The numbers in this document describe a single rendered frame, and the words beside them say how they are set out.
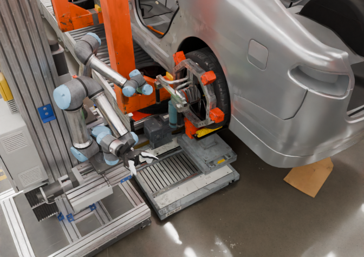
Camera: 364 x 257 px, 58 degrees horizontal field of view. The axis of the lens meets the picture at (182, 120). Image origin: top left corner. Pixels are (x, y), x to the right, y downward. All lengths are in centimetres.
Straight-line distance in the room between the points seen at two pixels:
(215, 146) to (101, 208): 116
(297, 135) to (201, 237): 122
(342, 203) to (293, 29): 186
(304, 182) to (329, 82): 148
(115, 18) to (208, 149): 142
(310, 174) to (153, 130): 154
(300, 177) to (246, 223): 76
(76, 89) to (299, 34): 119
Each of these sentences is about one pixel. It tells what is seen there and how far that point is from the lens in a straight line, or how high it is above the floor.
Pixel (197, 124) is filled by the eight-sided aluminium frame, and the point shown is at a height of 64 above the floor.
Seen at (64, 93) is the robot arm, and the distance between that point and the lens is 178.
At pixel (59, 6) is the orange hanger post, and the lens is 451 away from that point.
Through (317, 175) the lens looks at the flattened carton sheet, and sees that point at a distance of 341.
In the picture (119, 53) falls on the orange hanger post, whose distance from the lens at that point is 269.
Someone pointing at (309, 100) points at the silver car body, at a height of 136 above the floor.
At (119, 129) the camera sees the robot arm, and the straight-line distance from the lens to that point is 186.
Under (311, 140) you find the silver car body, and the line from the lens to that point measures 209.
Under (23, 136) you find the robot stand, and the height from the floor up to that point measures 117.
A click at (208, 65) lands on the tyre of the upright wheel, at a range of 247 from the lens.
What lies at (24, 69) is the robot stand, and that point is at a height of 153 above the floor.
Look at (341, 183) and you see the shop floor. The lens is 344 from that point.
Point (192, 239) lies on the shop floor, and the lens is 280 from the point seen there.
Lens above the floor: 244
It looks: 41 degrees down
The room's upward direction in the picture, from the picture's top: straight up
